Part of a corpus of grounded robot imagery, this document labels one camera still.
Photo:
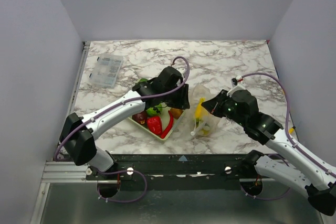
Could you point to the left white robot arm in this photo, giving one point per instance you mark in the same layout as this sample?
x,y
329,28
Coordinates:
x,y
79,133

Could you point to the aluminium extrusion rail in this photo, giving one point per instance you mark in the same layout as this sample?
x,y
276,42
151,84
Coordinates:
x,y
64,172

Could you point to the yellow banana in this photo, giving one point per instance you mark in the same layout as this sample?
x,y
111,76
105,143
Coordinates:
x,y
200,112

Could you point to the red chili pepper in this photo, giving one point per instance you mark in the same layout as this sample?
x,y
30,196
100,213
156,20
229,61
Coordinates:
x,y
169,126

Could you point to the red bell pepper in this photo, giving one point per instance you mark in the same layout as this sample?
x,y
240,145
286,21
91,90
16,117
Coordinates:
x,y
154,125

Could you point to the green round melon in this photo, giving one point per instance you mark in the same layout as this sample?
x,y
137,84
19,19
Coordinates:
x,y
154,111

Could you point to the yellow lemon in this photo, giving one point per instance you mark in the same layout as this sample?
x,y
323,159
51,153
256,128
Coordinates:
x,y
206,129

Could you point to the dark red plum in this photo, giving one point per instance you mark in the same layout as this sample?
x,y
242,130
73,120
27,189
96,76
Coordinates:
x,y
140,118

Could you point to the pale green plastic basket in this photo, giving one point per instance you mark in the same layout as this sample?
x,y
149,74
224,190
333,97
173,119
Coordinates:
x,y
164,119

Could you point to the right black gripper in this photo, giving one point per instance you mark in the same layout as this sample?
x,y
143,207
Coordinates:
x,y
219,104

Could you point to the clear plastic parts box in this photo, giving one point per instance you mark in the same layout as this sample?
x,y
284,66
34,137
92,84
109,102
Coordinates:
x,y
106,70

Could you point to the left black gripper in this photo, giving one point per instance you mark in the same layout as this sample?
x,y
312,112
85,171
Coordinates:
x,y
182,103

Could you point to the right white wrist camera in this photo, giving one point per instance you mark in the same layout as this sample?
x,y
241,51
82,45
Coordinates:
x,y
236,85

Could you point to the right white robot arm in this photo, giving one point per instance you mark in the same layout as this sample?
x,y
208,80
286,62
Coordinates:
x,y
311,176

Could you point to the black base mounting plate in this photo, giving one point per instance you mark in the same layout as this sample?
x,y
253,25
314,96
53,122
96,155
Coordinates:
x,y
178,172

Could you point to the clear zip top bag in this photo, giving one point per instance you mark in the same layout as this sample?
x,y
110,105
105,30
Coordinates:
x,y
201,122

